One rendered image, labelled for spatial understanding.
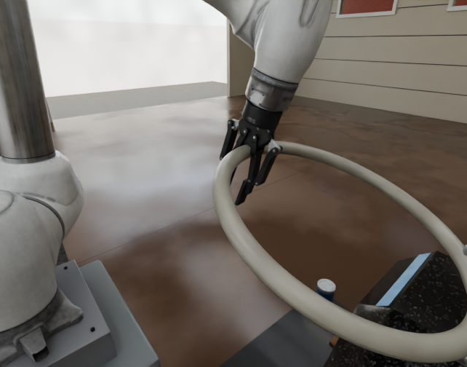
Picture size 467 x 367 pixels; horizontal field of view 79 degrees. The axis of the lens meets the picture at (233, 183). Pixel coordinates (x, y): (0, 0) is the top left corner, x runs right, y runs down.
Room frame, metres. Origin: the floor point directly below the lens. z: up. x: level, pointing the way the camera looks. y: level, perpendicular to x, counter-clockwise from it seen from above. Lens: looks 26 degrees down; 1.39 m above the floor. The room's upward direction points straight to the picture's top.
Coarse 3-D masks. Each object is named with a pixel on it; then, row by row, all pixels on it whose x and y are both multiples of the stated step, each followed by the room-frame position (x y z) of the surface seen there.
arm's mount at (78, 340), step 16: (64, 272) 0.54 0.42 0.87; (80, 272) 0.54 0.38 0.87; (64, 288) 0.48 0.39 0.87; (80, 288) 0.49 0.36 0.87; (80, 304) 0.44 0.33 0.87; (96, 304) 0.44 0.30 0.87; (96, 320) 0.40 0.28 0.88; (64, 336) 0.36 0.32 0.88; (80, 336) 0.36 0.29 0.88; (96, 336) 0.36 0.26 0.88; (64, 352) 0.33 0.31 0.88; (80, 352) 0.34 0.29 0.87; (96, 352) 0.35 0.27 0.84; (112, 352) 0.37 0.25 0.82
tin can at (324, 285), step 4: (320, 280) 1.24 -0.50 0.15; (324, 280) 1.24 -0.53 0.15; (328, 280) 1.24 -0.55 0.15; (320, 284) 1.21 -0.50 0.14; (324, 284) 1.21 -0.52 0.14; (328, 284) 1.21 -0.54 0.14; (332, 284) 1.21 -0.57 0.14; (316, 288) 1.22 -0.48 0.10; (320, 288) 1.18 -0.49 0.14; (324, 288) 1.18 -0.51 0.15; (328, 288) 1.18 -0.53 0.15; (332, 288) 1.18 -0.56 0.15; (316, 292) 1.20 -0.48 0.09; (320, 292) 1.18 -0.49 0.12; (324, 292) 1.16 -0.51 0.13; (328, 292) 1.15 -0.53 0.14; (332, 292) 1.16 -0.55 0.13; (324, 296) 1.16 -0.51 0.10; (328, 296) 1.15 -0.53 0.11; (332, 296) 1.17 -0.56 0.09; (328, 300) 1.15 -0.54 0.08; (332, 300) 1.18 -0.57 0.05
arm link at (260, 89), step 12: (252, 72) 0.55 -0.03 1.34; (252, 84) 0.54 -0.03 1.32; (264, 84) 0.52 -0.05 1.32; (276, 84) 0.51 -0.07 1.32; (288, 84) 0.52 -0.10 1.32; (252, 96) 0.54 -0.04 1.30; (264, 96) 0.52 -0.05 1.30; (276, 96) 0.52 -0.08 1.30; (288, 96) 0.53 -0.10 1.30; (264, 108) 0.54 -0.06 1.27; (276, 108) 0.52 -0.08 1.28
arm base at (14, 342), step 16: (64, 304) 0.42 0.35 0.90; (32, 320) 0.36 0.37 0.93; (48, 320) 0.37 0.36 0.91; (64, 320) 0.38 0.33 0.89; (80, 320) 0.40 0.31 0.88; (0, 336) 0.32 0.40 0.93; (16, 336) 0.33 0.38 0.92; (32, 336) 0.33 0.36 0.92; (48, 336) 0.36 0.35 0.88; (0, 352) 0.31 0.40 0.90; (16, 352) 0.32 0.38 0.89; (32, 352) 0.31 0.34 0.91; (48, 352) 0.32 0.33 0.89
